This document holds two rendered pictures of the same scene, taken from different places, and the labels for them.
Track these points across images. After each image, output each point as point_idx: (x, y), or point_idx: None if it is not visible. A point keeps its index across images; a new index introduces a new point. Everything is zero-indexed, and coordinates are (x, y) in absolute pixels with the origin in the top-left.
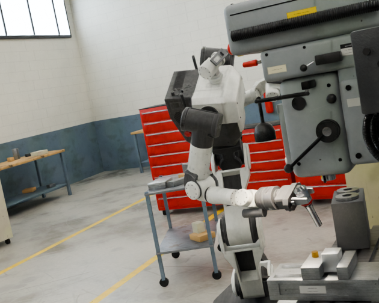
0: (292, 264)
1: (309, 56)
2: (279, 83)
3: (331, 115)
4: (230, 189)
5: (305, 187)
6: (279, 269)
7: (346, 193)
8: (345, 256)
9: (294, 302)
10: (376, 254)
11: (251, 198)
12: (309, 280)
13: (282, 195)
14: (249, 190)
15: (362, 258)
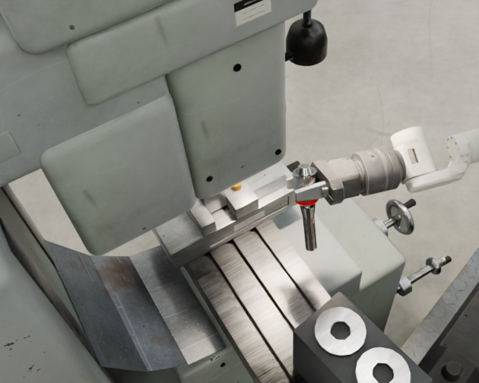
0: (283, 191)
1: None
2: None
3: None
4: (465, 136)
5: (293, 175)
6: (284, 172)
7: (352, 340)
8: (198, 205)
9: (296, 228)
10: (260, 346)
11: (393, 144)
12: None
13: (334, 164)
14: (407, 142)
15: (270, 322)
